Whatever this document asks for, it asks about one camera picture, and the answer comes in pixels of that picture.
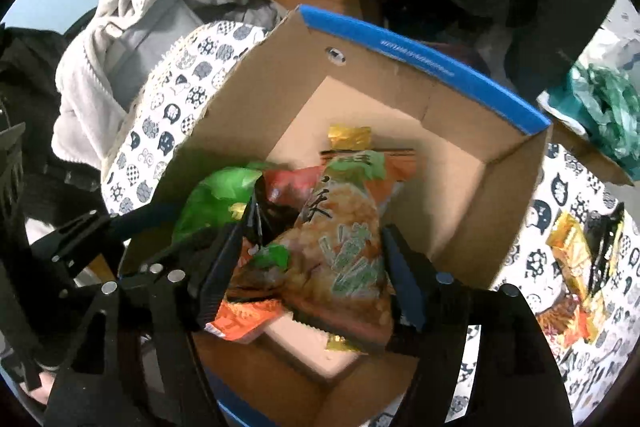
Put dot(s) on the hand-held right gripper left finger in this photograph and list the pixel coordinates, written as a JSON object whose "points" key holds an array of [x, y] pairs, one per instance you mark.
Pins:
{"points": [[225, 269]]}

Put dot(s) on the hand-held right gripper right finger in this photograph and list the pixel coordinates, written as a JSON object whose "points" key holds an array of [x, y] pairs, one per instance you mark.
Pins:
{"points": [[402, 279]]}

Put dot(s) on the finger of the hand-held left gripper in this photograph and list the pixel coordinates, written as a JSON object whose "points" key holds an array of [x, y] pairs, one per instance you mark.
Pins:
{"points": [[115, 224], [155, 269]]}

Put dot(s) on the orange and green snack bag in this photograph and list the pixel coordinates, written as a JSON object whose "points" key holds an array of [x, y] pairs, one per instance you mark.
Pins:
{"points": [[340, 257]]}

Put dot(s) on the green snack packet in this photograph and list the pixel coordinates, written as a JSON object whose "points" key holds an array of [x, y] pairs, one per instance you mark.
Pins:
{"points": [[215, 202]]}

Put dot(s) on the red snack bag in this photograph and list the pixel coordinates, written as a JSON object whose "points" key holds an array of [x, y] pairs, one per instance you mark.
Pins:
{"points": [[286, 187]]}

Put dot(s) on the blue-rimmed cardboard box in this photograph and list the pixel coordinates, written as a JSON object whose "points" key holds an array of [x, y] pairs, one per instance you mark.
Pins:
{"points": [[450, 187]]}

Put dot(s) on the white packet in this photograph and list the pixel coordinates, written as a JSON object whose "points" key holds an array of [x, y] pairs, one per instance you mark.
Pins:
{"points": [[310, 349]]}

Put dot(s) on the small gold snack packet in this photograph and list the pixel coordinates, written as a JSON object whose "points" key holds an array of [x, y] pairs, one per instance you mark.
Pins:
{"points": [[350, 137]]}

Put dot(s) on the cat print tablecloth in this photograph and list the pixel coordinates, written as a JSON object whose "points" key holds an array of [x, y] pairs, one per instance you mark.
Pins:
{"points": [[537, 207]]}

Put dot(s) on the long yellow snack packet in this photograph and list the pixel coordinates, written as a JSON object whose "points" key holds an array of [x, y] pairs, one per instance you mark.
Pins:
{"points": [[570, 242]]}

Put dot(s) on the orange and black snack packet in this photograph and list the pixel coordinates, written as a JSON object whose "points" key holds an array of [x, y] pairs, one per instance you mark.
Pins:
{"points": [[570, 322]]}

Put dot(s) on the black bag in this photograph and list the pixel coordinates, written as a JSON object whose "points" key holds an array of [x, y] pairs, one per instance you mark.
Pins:
{"points": [[30, 62]]}

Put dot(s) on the black and gold snack packet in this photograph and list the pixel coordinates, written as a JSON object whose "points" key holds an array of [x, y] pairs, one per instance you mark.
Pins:
{"points": [[606, 234]]}

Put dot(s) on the brown cardboard carton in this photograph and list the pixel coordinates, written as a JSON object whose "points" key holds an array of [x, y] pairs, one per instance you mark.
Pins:
{"points": [[590, 157]]}

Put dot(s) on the pile of teal bags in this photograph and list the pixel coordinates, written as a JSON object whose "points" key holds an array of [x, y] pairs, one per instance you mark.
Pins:
{"points": [[605, 112]]}

